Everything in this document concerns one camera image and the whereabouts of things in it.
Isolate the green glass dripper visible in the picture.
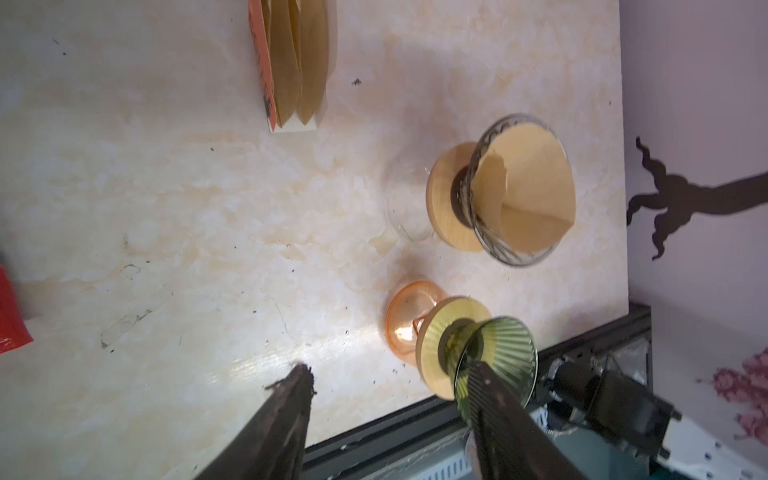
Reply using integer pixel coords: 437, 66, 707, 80
440, 316, 538, 424

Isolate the clear glass carafe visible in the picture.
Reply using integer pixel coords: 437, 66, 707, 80
384, 159, 434, 243

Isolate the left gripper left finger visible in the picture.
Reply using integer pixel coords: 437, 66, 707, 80
197, 363, 315, 479

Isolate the orange glass pitcher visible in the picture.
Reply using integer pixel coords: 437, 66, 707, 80
384, 281, 447, 366

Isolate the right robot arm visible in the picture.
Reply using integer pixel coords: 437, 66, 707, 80
540, 359, 767, 479

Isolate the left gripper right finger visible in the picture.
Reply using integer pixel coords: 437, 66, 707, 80
468, 361, 584, 479

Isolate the red snack packet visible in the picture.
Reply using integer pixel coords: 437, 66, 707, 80
0, 267, 33, 354

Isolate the wooden dripper stand ring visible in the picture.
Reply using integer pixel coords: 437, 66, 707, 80
425, 142, 487, 253

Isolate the brown paper coffee filter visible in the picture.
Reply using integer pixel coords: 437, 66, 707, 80
470, 122, 576, 253

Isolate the white cable duct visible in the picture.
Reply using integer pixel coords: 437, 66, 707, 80
409, 452, 477, 480

